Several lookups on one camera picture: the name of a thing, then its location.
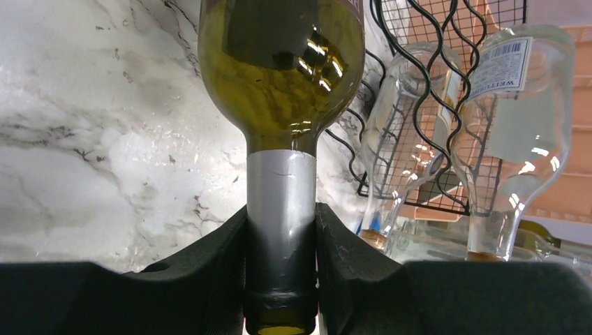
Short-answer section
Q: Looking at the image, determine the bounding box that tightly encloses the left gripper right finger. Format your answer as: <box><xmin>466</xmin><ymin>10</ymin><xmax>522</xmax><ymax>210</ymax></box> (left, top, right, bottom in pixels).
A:
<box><xmin>316</xmin><ymin>203</ymin><xmax>591</xmax><ymax>334</ymax></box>

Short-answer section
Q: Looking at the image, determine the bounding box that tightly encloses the green wine bottle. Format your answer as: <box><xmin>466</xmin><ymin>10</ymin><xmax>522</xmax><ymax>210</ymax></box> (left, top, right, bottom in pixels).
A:
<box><xmin>515</xmin><ymin>219</ymin><xmax>592</xmax><ymax>267</ymax></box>

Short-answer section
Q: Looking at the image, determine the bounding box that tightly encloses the black wire wine rack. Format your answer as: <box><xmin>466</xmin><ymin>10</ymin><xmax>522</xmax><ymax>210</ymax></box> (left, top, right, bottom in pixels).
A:
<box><xmin>325</xmin><ymin>0</ymin><xmax>528</xmax><ymax>217</ymax></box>

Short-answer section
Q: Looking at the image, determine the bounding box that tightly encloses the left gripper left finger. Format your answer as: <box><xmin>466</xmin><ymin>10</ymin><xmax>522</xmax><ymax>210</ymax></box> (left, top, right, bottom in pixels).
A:
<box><xmin>1</xmin><ymin>209</ymin><xmax>246</xmax><ymax>334</ymax></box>

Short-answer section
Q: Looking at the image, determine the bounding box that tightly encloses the large clear labelled bottle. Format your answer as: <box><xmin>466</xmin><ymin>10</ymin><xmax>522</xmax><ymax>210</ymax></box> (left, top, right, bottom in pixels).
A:
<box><xmin>450</xmin><ymin>24</ymin><xmax>575</xmax><ymax>261</ymax></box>

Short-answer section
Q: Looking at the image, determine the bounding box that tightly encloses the peach plastic file organizer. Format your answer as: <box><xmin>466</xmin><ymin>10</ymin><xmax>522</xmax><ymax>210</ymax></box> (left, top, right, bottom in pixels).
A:
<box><xmin>390</xmin><ymin>1</ymin><xmax>591</xmax><ymax>223</ymax></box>

